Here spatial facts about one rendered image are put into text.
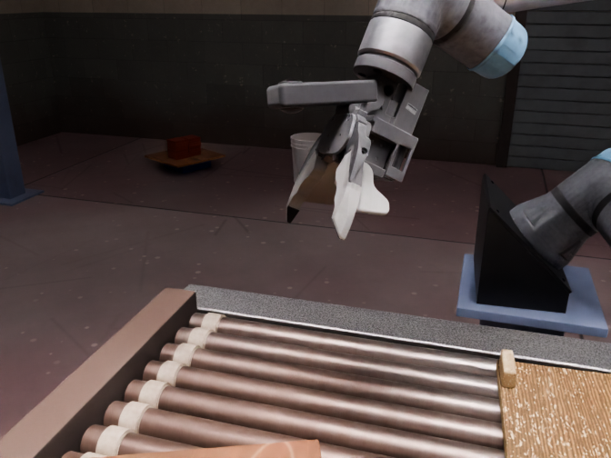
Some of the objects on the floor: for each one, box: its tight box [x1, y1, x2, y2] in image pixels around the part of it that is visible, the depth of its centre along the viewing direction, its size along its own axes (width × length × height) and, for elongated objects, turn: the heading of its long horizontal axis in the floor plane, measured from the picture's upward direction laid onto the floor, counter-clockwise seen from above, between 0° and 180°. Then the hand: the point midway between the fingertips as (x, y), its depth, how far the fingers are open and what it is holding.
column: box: [456, 254, 608, 338], centre depth 139 cm, size 38×38×87 cm
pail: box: [290, 133, 322, 183], centre depth 476 cm, size 30×30×37 cm
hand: (305, 229), depth 65 cm, fingers open, 14 cm apart
